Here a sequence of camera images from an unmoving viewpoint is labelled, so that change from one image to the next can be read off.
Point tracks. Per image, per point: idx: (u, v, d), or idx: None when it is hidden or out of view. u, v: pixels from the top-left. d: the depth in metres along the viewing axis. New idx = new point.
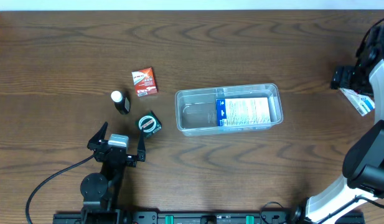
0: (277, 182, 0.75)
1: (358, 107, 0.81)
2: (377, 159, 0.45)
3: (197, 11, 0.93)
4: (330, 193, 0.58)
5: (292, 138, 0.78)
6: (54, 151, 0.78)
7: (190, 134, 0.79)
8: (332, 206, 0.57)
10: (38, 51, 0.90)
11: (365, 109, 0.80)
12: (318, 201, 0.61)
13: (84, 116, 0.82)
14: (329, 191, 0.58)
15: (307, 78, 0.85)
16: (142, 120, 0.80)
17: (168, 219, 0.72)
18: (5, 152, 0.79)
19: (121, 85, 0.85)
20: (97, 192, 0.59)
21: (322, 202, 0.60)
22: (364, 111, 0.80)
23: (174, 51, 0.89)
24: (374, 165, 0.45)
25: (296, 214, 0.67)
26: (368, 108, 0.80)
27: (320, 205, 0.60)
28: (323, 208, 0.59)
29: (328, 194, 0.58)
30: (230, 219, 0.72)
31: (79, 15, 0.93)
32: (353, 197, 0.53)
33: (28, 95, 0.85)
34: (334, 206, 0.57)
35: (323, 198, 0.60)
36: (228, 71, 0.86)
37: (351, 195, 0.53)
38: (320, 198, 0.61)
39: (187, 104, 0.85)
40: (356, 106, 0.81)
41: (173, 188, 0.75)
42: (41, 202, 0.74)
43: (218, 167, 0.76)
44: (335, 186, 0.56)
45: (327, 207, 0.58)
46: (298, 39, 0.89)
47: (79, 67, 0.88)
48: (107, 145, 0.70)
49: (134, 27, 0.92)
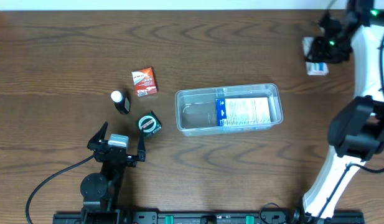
0: (277, 182, 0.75)
1: (309, 65, 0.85)
2: (358, 128, 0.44)
3: (197, 10, 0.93)
4: (318, 182, 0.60)
5: (292, 138, 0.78)
6: (54, 151, 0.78)
7: (190, 134, 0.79)
8: (327, 189, 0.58)
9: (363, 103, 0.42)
10: (37, 51, 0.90)
11: (315, 66, 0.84)
12: (313, 191, 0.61)
13: (84, 116, 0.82)
14: (319, 178, 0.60)
15: (308, 78, 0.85)
16: (142, 120, 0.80)
17: (168, 219, 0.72)
18: (5, 152, 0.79)
19: (121, 85, 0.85)
20: (97, 192, 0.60)
21: (317, 189, 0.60)
22: (313, 69, 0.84)
23: (174, 51, 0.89)
24: (356, 132, 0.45)
25: (295, 216, 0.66)
26: (318, 68, 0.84)
27: (315, 193, 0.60)
28: (320, 192, 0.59)
29: (318, 183, 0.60)
30: (230, 219, 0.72)
31: (79, 14, 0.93)
32: (345, 167, 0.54)
33: (27, 94, 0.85)
34: (328, 188, 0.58)
35: (317, 185, 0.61)
36: (228, 71, 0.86)
37: (341, 166, 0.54)
38: (313, 187, 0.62)
39: (187, 104, 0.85)
40: (308, 62, 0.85)
41: (173, 188, 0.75)
42: (41, 202, 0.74)
43: (219, 167, 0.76)
44: (325, 167, 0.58)
45: (322, 191, 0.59)
46: (297, 39, 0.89)
47: (79, 66, 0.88)
48: (107, 146, 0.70)
49: (134, 27, 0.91)
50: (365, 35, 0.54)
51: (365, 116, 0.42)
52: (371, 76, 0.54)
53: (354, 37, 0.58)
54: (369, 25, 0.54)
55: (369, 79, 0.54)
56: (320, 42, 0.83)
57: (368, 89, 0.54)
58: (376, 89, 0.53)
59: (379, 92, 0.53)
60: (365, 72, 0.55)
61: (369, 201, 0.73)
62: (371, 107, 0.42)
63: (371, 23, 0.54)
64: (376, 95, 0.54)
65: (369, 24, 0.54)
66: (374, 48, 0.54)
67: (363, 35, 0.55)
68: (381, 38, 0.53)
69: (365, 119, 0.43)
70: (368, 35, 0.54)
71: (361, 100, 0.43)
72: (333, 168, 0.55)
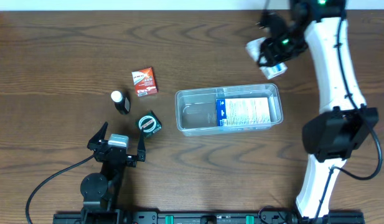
0: (277, 182, 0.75)
1: (266, 69, 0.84)
2: (333, 137, 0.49)
3: (197, 10, 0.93)
4: (307, 186, 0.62)
5: (292, 139, 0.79)
6: (54, 151, 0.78)
7: (190, 134, 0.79)
8: (317, 192, 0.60)
9: (330, 117, 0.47)
10: (37, 51, 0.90)
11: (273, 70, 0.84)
12: (305, 194, 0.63)
13: (83, 116, 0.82)
14: (307, 182, 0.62)
15: (308, 78, 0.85)
16: (142, 120, 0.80)
17: (168, 219, 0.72)
18: (4, 152, 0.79)
19: (121, 85, 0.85)
20: (97, 192, 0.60)
21: (307, 192, 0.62)
22: (272, 72, 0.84)
23: (174, 51, 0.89)
24: (332, 142, 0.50)
25: (294, 221, 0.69)
26: (277, 70, 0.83)
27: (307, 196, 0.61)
28: (312, 195, 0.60)
29: (307, 187, 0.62)
30: (230, 219, 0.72)
31: (79, 14, 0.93)
32: (328, 170, 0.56)
33: (27, 94, 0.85)
34: (318, 191, 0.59)
35: (306, 188, 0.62)
36: (228, 71, 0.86)
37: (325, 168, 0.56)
38: (304, 190, 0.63)
39: (187, 104, 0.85)
40: (262, 68, 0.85)
41: (173, 188, 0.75)
42: (41, 202, 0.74)
43: (219, 167, 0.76)
44: (310, 170, 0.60)
45: (313, 193, 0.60)
46: None
47: (78, 66, 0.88)
48: (107, 145, 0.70)
49: (134, 27, 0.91)
50: (318, 32, 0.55)
51: (336, 127, 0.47)
52: (333, 81, 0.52)
53: (307, 35, 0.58)
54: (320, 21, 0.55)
55: (332, 86, 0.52)
56: (271, 44, 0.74)
57: (330, 94, 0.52)
58: (341, 98, 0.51)
59: (345, 99, 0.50)
60: (327, 77, 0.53)
61: (369, 201, 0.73)
62: (338, 119, 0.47)
63: (323, 18, 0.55)
64: (343, 106, 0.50)
65: (322, 20, 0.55)
66: (330, 46, 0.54)
67: (316, 34, 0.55)
68: (335, 33, 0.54)
69: (337, 130, 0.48)
70: (322, 31, 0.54)
71: (329, 115, 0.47)
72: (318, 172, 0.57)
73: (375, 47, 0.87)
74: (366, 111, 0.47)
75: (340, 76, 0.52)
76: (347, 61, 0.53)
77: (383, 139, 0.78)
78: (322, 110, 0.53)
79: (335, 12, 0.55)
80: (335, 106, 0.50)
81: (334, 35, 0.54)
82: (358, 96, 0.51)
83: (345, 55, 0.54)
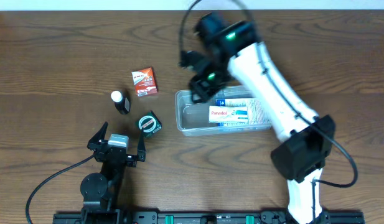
0: (277, 182, 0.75)
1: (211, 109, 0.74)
2: (304, 156, 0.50)
3: None
4: (295, 196, 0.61)
5: None
6: (53, 151, 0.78)
7: (190, 134, 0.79)
8: (306, 201, 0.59)
9: (293, 142, 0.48)
10: (37, 51, 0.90)
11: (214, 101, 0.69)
12: (297, 201, 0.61)
13: (84, 116, 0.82)
14: (293, 192, 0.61)
15: (307, 78, 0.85)
16: (142, 119, 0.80)
17: (168, 219, 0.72)
18: (4, 152, 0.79)
19: (121, 85, 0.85)
20: (97, 192, 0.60)
21: (298, 200, 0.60)
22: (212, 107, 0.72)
23: (174, 51, 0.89)
24: (304, 160, 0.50)
25: None
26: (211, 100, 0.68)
27: (300, 202, 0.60)
28: (303, 203, 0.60)
29: (295, 196, 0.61)
30: (230, 219, 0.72)
31: (78, 14, 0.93)
32: (310, 183, 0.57)
33: (26, 94, 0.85)
34: (308, 200, 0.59)
35: (295, 198, 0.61)
36: None
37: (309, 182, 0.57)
38: (293, 198, 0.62)
39: (187, 104, 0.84)
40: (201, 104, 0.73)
41: (173, 188, 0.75)
42: (41, 202, 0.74)
43: (219, 167, 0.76)
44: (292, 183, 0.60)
45: (303, 203, 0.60)
46: (297, 38, 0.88)
47: (78, 66, 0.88)
48: (107, 145, 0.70)
49: (134, 27, 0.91)
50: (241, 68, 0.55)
51: (301, 149, 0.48)
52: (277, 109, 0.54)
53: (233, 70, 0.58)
54: (237, 55, 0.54)
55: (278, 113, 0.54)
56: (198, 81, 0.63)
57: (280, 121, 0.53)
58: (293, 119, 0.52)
59: (296, 119, 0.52)
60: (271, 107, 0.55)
61: (369, 201, 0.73)
62: (300, 142, 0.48)
63: (237, 52, 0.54)
64: (297, 127, 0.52)
65: (238, 53, 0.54)
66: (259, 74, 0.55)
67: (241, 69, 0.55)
68: (259, 61, 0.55)
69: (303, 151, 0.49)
70: (244, 66, 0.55)
71: (290, 140, 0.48)
72: (302, 185, 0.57)
73: (375, 47, 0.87)
74: (320, 122, 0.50)
75: (282, 101, 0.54)
76: (280, 84, 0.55)
77: (383, 139, 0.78)
78: (280, 137, 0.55)
79: (248, 38, 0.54)
80: (290, 130, 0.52)
81: (257, 63, 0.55)
82: (307, 111, 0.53)
83: (275, 78, 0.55)
